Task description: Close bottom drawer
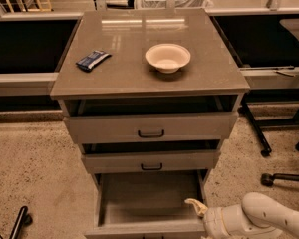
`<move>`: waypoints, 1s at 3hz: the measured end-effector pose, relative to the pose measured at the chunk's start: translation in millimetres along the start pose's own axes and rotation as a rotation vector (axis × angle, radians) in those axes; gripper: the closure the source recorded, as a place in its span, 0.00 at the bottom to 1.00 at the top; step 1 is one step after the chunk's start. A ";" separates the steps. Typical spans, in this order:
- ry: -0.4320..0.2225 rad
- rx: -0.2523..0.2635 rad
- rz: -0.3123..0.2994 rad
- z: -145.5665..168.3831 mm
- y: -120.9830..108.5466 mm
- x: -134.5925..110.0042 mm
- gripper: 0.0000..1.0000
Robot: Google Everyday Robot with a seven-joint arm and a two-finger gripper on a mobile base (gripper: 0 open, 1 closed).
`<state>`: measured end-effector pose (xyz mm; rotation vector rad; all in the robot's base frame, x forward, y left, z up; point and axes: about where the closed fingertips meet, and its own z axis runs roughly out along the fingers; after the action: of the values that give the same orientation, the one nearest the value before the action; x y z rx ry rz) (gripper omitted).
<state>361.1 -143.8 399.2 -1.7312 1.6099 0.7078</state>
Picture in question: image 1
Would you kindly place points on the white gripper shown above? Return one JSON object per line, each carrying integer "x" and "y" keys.
{"x": 214, "y": 220}

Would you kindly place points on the grey bottom drawer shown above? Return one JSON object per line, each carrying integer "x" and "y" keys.
{"x": 149, "y": 205}

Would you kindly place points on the grey drawer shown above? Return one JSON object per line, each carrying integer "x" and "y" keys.
{"x": 149, "y": 205}
{"x": 145, "y": 120}
{"x": 150, "y": 156}

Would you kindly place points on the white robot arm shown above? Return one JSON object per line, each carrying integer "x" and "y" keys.
{"x": 257, "y": 216}

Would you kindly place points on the grey middle drawer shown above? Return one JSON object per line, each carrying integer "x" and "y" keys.
{"x": 150, "y": 156}

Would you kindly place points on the grey top drawer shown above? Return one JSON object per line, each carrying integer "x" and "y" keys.
{"x": 145, "y": 120}

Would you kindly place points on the grey drawer cabinet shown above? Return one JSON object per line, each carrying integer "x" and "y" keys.
{"x": 126, "y": 74}

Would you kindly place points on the black chair leg with caster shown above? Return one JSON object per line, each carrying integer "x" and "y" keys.
{"x": 268, "y": 179}

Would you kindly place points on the white paper bowl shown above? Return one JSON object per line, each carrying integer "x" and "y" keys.
{"x": 168, "y": 58}

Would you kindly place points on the black stand leg left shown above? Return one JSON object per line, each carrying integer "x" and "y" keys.
{"x": 23, "y": 219}

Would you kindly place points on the blue snack packet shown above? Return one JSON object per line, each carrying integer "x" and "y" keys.
{"x": 89, "y": 62}

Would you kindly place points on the black table leg frame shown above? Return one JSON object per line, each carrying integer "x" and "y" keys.
{"x": 259, "y": 125}

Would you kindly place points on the white wire basket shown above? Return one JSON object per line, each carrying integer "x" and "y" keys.
{"x": 179, "y": 4}

